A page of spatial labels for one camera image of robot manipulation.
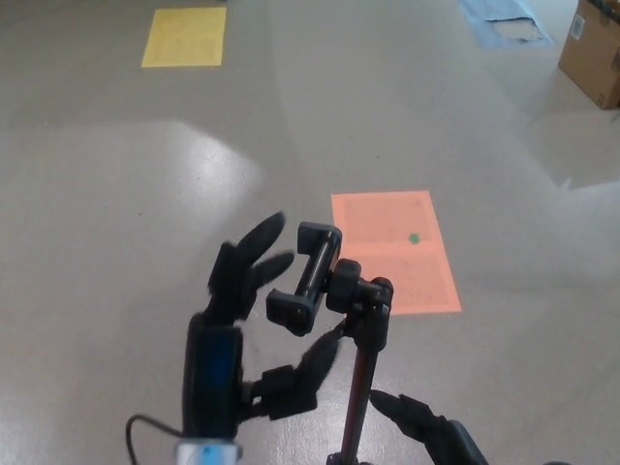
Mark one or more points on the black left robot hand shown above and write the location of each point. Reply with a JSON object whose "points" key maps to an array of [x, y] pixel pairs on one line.
{"points": [[213, 368]]}

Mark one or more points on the small green sticker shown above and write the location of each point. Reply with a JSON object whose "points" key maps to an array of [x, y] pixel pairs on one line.
{"points": [[414, 238]]}

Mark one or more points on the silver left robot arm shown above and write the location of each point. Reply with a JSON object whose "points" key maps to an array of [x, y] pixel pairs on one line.
{"points": [[208, 453]]}

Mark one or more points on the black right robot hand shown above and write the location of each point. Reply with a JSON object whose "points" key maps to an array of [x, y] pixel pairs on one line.
{"points": [[436, 431]]}

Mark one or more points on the brown cardboard box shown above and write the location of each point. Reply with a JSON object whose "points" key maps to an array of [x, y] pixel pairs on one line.
{"points": [[591, 58]]}

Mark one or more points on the torn blue sheet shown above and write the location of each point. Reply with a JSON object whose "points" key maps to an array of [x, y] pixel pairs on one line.
{"points": [[477, 19]]}

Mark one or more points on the black telescopic phone stand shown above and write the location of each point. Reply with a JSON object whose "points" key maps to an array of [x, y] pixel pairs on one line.
{"points": [[361, 387]]}

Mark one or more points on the orange paper sheet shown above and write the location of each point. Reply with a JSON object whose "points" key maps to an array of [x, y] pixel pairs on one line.
{"points": [[416, 276]]}

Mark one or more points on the yellow paper sheet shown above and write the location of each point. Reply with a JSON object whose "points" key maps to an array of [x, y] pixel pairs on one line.
{"points": [[184, 39]]}

